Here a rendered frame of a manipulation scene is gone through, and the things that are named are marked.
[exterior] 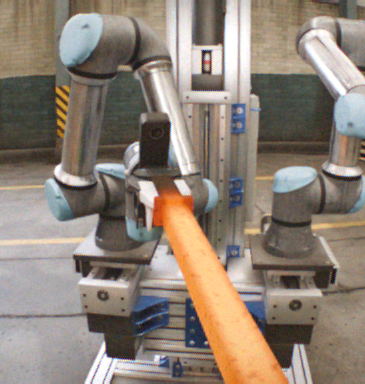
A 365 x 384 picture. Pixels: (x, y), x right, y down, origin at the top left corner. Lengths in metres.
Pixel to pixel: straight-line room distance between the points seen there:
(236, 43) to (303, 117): 6.77
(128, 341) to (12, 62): 6.56
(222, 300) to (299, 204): 0.80
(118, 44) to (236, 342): 0.72
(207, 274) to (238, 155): 0.93
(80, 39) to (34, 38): 6.48
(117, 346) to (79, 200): 0.44
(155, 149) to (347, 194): 0.65
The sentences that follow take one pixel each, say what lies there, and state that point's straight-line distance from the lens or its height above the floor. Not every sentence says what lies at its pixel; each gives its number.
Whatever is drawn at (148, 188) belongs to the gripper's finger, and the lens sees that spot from 0.54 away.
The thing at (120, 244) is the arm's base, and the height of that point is 0.84.
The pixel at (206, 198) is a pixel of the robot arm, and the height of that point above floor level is 1.03.
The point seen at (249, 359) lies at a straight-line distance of 0.26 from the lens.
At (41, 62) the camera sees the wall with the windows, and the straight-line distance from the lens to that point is 7.27.
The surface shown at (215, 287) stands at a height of 1.12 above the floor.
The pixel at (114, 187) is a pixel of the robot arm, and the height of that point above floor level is 1.00.
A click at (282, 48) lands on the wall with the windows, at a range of 7.76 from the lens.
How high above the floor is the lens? 1.28
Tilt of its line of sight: 17 degrees down
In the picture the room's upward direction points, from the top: straight up
